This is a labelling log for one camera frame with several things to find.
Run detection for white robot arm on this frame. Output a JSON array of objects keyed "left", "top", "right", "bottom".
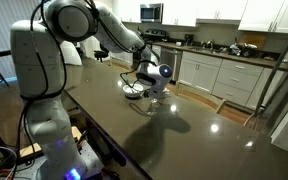
[{"left": 10, "top": 0, "right": 172, "bottom": 180}]

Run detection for white upper cabinets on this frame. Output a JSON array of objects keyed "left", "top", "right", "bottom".
[{"left": 112, "top": 0, "right": 288, "bottom": 33}]

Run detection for stainless steel dishwasher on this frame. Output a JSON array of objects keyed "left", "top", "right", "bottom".
[{"left": 160, "top": 47, "right": 182, "bottom": 82}]

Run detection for kitchen faucet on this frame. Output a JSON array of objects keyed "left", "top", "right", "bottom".
[{"left": 201, "top": 40, "right": 214, "bottom": 50}]

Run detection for wooden chair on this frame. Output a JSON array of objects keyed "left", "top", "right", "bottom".
[{"left": 175, "top": 82, "right": 226, "bottom": 114}]

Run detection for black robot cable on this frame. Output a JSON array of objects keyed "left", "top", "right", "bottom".
[{"left": 13, "top": 0, "right": 158, "bottom": 168}]

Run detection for stainless steel microwave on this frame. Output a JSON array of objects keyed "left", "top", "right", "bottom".
[{"left": 140, "top": 3, "right": 163, "bottom": 23}]

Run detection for white base cabinets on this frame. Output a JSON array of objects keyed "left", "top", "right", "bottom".
[{"left": 150, "top": 44, "right": 287, "bottom": 111}]

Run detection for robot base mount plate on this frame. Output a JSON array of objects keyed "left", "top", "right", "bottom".
[{"left": 14, "top": 142, "right": 104, "bottom": 180}]

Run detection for coffee maker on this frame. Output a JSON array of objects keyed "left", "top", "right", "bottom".
[{"left": 184, "top": 34, "right": 194, "bottom": 46}]

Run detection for white bowl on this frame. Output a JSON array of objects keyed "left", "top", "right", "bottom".
[{"left": 123, "top": 84, "right": 144, "bottom": 98}]

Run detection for black stove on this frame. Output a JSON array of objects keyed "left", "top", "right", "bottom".
[{"left": 144, "top": 29, "right": 168, "bottom": 42}]

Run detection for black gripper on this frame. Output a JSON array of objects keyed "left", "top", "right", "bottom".
[{"left": 144, "top": 88, "right": 169, "bottom": 99}]

